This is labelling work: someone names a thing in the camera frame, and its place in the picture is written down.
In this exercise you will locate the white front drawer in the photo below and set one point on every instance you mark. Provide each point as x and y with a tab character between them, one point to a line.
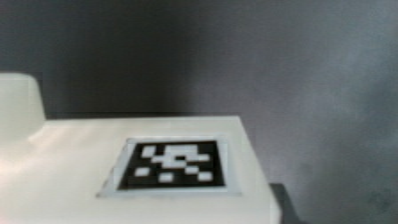
125	171

